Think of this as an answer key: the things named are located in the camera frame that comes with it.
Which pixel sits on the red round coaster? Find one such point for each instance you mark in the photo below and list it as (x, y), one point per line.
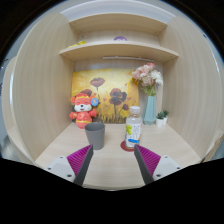
(125, 148)

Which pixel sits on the yellow flower painting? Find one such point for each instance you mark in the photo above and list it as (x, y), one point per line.
(114, 88)

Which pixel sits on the small potted green plant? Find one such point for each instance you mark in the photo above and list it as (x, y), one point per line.
(162, 118)

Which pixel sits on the grey plastic cup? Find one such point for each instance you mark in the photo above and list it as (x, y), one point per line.
(95, 132)

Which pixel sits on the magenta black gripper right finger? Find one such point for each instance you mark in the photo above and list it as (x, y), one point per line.
(147, 161)

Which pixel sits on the wooden shelf unit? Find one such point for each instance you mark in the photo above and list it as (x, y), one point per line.
(37, 85)

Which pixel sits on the purple round sticker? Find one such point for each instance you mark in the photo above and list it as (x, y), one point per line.
(120, 38)

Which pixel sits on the yellow object on shelf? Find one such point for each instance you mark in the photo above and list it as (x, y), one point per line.
(77, 44)

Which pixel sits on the red plush toy figure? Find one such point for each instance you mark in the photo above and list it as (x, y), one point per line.
(83, 109)

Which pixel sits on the pink white flower bouquet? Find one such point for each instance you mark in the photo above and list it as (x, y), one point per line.
(149, 77)

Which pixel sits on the teal ceramic vase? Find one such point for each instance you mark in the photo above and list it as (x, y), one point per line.
(149, 112)

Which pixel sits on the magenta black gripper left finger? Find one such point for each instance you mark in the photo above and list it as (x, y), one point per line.
(79, 162)

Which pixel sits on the clear plastic water bottle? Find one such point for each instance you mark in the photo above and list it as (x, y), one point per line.
(133, 127)

